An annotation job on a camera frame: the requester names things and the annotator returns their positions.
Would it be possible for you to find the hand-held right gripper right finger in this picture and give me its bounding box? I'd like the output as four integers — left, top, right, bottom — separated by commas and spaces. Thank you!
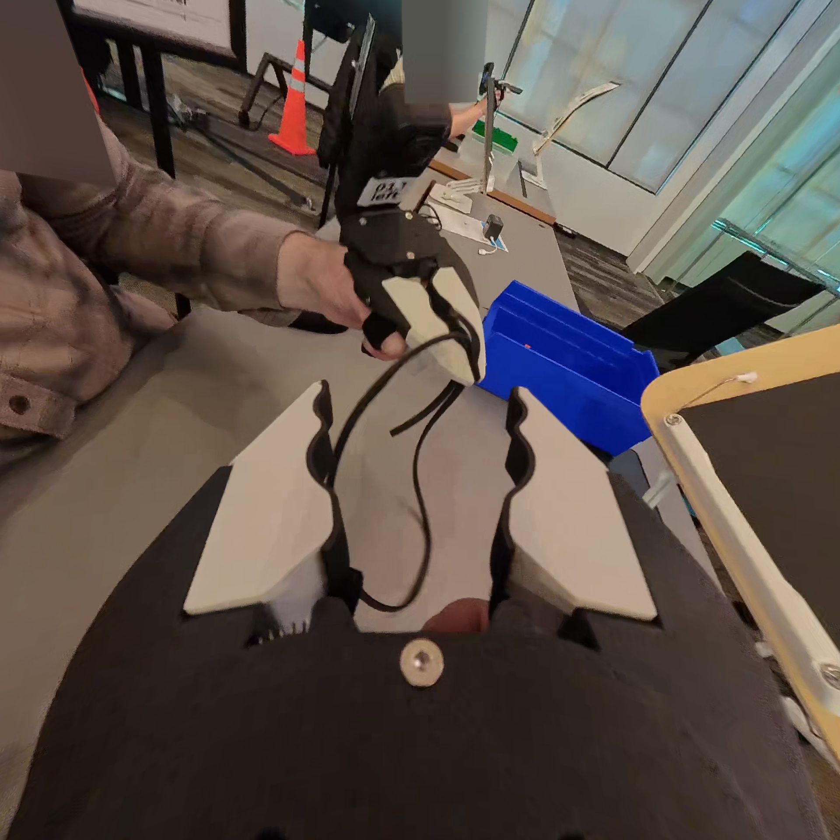
489, 388, 657, 620

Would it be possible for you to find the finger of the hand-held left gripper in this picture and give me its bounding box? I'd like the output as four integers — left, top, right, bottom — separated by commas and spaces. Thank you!
381, 273, 469, 351
437, 260, 487, 384

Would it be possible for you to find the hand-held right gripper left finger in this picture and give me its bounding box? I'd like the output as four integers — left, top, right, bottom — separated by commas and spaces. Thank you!
184, 381, 362, 618

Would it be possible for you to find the blue plastic bin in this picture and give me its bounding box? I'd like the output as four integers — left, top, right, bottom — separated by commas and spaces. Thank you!
479, 280, 661, 458

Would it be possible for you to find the thick black cable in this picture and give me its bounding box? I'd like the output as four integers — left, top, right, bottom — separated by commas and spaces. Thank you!
322, 283, 481, 615

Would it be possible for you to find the person's left forearm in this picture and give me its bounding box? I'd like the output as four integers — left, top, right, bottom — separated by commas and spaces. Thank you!
27, 164, 309, 319

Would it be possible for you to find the white curved object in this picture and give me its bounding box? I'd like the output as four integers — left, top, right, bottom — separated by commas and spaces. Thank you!
532, 82, 622, 157

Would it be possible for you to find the person's left hand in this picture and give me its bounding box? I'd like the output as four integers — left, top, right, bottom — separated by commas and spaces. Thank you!
279, 233, 408, 362

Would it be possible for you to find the clear acrylic stand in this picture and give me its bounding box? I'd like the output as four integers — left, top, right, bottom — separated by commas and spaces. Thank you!
477, 63, 525, 200

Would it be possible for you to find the green box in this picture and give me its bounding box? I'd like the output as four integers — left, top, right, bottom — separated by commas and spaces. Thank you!
473, 121, 521, 156

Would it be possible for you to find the orange traffic cone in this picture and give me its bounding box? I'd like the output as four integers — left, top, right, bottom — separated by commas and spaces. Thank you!
269, 40, 320, 158

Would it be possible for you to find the black wood-rimmed board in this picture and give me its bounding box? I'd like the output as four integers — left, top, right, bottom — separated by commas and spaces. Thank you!
641, 326, 840, 762

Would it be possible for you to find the black office chair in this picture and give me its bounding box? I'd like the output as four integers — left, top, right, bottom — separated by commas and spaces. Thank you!
624, 252, 828, 371

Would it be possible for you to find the white board rail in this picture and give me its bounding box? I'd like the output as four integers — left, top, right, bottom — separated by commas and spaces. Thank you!
663, 414, 840, 720

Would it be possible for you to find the thin wire with white tip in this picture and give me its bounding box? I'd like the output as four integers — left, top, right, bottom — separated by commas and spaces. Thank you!
670, 372, 761, 427

